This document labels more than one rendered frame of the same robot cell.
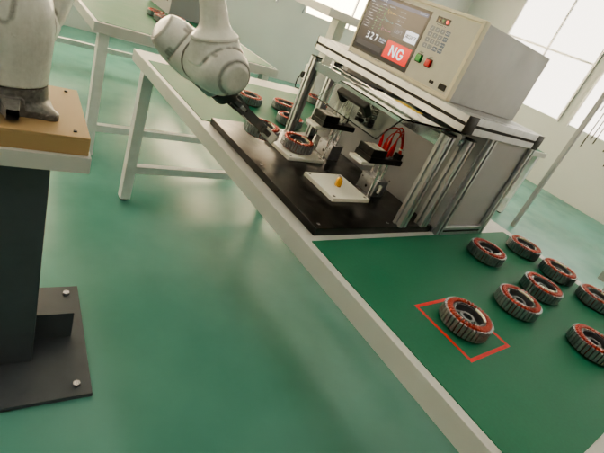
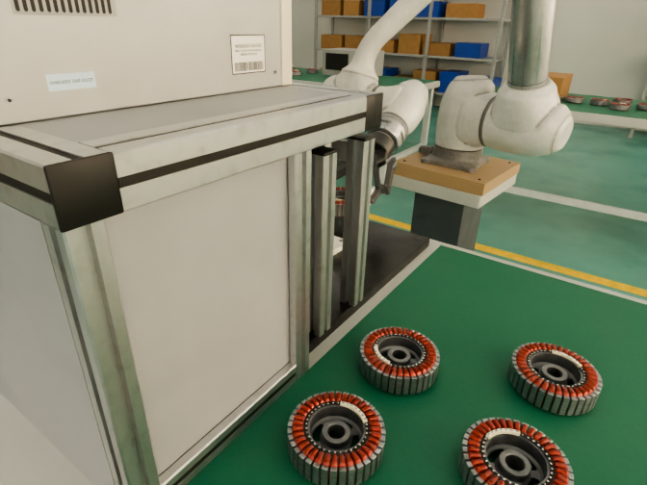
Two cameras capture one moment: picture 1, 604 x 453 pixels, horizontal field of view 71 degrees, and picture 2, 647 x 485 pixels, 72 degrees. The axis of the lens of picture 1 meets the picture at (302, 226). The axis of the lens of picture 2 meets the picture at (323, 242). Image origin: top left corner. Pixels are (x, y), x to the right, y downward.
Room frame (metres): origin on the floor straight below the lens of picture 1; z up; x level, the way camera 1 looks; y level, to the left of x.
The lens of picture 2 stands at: (2.20, 0.02, 1.20)
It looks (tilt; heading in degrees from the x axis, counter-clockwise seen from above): 26 degrees down; 169
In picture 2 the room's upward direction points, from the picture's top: 2 degrees clockwise
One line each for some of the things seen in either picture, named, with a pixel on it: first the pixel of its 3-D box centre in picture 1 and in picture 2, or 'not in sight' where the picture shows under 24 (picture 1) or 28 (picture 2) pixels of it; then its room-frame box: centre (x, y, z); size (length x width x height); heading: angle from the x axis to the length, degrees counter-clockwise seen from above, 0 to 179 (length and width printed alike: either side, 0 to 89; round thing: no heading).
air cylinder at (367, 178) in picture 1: (372, 183); not in sight; (1.30, -0.15, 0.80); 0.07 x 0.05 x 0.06; 45
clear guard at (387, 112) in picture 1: (392, 116); not in sight; (1.15, -0.10, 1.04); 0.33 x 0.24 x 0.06; 135
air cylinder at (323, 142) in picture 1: (329, 148); not in sight; (1.47, 0.02, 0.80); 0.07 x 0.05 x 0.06; 45
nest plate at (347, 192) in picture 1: (336, 187); not in sight; (1.20, -0.05, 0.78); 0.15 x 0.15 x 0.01; 45
